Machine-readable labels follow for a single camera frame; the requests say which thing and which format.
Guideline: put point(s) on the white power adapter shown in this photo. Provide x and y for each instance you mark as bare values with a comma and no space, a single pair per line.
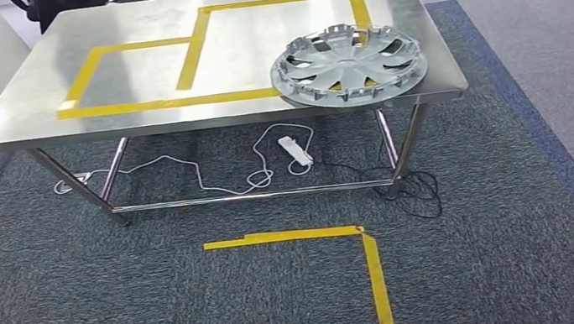
81,178

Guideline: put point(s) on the yellow tape double rectangle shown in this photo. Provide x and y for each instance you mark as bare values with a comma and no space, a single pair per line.
172,104

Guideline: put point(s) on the white power strip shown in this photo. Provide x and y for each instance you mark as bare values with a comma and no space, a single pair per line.
293,148

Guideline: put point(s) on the black chair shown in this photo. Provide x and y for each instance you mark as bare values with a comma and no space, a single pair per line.
63,7

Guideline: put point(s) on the grey plastic wheel hubcap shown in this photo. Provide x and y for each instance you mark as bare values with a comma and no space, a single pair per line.
345,60

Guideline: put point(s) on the stainless steel workbench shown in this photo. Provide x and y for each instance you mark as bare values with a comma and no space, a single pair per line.
23,119

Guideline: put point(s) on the yellow floor tape marking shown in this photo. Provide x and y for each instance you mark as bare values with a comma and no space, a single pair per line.
378,294

